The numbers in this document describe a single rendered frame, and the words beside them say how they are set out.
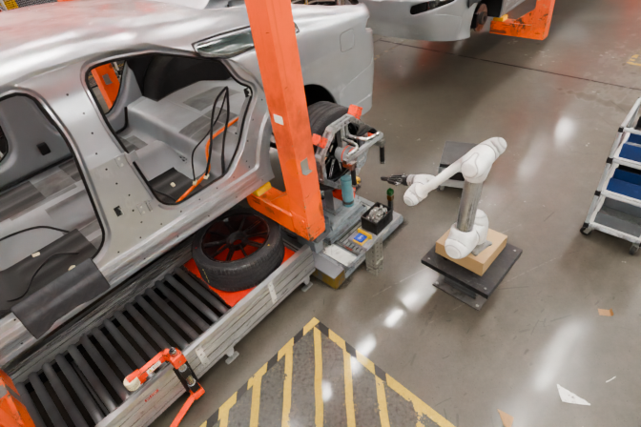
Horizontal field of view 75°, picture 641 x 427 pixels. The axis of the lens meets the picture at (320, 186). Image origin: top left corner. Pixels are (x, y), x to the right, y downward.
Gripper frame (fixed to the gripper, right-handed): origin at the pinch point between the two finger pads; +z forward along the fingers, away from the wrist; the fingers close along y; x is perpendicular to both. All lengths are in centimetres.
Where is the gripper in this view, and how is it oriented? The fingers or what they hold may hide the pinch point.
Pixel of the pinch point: (384, 178)
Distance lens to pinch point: 313.0
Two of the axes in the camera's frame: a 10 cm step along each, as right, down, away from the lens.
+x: 3.2, 8.3, 4.5
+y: -6.0, 5.5, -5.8
